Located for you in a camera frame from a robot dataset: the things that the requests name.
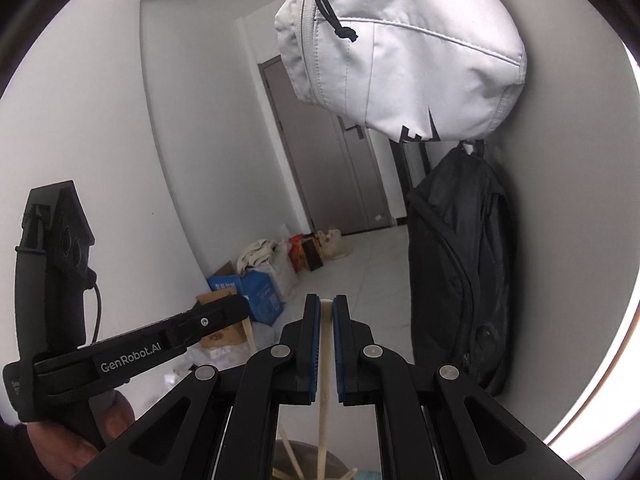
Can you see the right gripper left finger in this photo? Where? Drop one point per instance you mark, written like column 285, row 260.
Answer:
column 220, row 424

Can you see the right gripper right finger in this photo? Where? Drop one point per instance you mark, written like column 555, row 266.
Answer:
column 434, row 425

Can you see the wooden chopstick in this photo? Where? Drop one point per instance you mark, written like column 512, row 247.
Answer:
column 324, row 384
column 289, row 452
column 349, row 474

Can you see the left hand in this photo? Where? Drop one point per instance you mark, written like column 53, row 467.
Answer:
column 62, row 453

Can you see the grey plastic parcel bag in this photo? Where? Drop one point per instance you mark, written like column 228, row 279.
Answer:
column 220, row 357

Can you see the brown cardboard box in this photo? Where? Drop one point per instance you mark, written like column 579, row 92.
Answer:
column 231, row 335

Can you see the white grey utensil holder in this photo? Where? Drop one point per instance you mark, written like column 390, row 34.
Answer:
column 307, row 457

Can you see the blue cardboard box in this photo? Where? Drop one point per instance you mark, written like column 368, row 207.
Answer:
column 258, row 289

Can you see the beige cloth bag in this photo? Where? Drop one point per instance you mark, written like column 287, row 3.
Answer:
column 255, row 254

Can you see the yellow red shopping bag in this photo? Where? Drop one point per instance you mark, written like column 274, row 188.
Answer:
column 305, row 252

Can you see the beige tote bag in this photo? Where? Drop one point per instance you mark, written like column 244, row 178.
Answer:
column 332, row 244

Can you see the black backpack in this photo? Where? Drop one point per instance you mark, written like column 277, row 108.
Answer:
column 462, row 255

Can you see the grey door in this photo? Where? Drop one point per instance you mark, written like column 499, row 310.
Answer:
column 332, row 161

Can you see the white hanging bag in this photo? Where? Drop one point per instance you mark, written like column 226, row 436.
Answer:
column 414, row 70

